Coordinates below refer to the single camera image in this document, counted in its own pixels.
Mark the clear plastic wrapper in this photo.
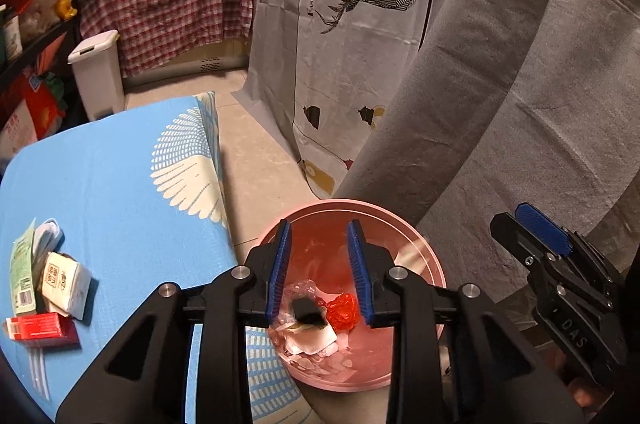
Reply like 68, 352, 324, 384
284, 279, 321, 305

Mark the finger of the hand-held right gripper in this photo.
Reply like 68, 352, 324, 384
515, 202, 626, 287
489, 212, 556, 275

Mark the grey cloth curtain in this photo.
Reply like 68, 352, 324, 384
332, 0, 640, 355

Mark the white deer print cloth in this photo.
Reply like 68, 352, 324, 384
231, 0, 441, 200

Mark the red cardboard box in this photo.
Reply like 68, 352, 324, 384
4, 311, 81, 348

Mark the white paper piece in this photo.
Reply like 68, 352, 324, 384
280, 323, 340, 356

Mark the green packet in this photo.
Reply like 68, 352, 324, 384
10, 218, 42, 311

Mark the pink plastic bin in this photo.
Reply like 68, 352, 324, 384
256, 199, 447, 392

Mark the person's right hand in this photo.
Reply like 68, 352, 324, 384
550, 343, 601, 412

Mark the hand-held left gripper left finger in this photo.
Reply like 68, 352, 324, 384
56, 219, 293, 424

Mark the cream vented cabinet base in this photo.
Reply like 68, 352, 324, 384
122, 41, 251, 90

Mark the black plastic piece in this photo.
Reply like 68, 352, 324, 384
292, 298, 327, 326

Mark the red and white sack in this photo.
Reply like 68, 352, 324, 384
0, 74, 66, 160

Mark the white tissue packet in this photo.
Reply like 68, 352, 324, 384
37, 251, 93, 321

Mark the black shelf rack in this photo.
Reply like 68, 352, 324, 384
0, 0, 83, 105

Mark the red plastic bag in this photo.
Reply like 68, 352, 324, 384
327, 293, 359, 331

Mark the blue patterned tablecloth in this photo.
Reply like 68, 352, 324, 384
0, 91, 321, 424

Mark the white pedal bin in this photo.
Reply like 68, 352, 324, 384
67, 30, 126, 122

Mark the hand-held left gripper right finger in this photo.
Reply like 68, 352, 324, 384
346, 219, 586, 424

